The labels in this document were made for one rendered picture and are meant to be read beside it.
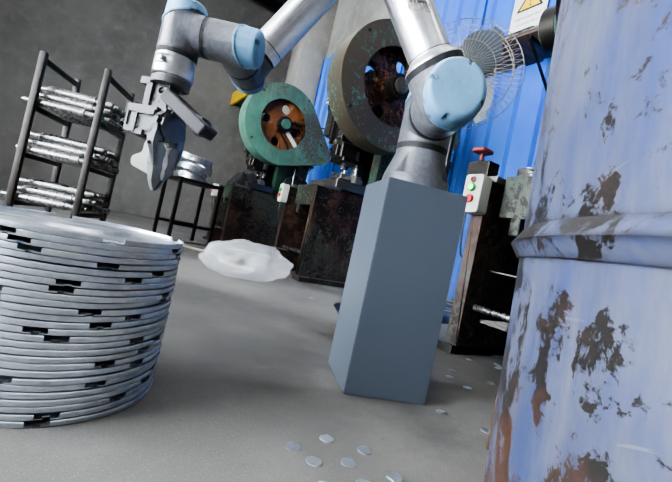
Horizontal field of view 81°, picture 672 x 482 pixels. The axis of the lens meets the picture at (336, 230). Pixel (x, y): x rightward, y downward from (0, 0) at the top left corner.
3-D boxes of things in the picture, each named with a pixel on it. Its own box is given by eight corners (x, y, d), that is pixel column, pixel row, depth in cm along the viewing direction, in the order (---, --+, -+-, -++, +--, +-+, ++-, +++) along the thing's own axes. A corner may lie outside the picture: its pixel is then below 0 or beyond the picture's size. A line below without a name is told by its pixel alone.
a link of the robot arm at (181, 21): (206, -3, 72) (160, -14, 72) (193, 55, 72) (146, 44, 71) (217, 20, 80) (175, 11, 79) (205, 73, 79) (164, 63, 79)
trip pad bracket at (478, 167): (480, 209, 143) (491, 157, 143) (459, 208, 151) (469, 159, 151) (490, 213, 146) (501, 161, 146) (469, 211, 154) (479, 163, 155)
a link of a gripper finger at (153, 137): (156, 165, 75) (166, 121, 75) (164, 166, 74) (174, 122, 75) (140, 159, 70) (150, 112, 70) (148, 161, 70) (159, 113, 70)
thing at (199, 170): (165, 240, 321) (187, 146, 323) (148, 233, 354) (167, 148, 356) (210, 247, 349) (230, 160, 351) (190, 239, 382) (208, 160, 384)
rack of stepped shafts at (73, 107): (80, 241, 212) (119, 71, 214) (-16, 223, 203) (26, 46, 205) (109, 238, 254) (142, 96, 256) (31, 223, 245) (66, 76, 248)
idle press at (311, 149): (215, 247, 363) (256, 65, 367) (189, 235, 444) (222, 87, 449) (345, 268, 449) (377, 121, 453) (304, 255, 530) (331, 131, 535)
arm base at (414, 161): (394, 178, 81) (403, 132, 82) (373, 185, 96) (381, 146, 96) (459, 195, 84) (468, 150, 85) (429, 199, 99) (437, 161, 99)
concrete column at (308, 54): (259, 243, 593) (319, -29, 604) (251, 240, 627) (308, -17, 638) (284, 248, 615) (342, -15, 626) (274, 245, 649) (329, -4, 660)
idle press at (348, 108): (295, 286, 219) (360, -14, 223) (245, 260, 305) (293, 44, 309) (479, 312, 293) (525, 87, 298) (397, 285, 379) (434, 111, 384)
